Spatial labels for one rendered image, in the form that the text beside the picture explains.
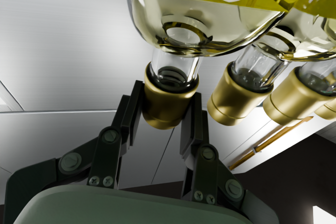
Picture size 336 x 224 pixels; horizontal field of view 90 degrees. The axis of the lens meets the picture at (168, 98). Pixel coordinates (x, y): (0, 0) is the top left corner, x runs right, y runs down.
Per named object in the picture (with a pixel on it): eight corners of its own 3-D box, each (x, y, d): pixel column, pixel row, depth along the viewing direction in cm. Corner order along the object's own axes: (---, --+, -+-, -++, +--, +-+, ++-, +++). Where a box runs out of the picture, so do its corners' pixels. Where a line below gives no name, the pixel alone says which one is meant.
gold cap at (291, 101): (284, 64, 14) (254, 98, 17) (314, 97, 12) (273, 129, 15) (317, 66, 15) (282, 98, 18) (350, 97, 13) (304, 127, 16)
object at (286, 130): (302, 110, 53) (214, 175, 107) (308, 118, 51) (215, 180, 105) (310, 110, 53) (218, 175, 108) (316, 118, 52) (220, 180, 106)
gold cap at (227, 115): (219, 58, 13) (200, 95, 16) (238, 94, 11) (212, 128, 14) (259, 60, 14) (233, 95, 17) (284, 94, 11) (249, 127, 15)
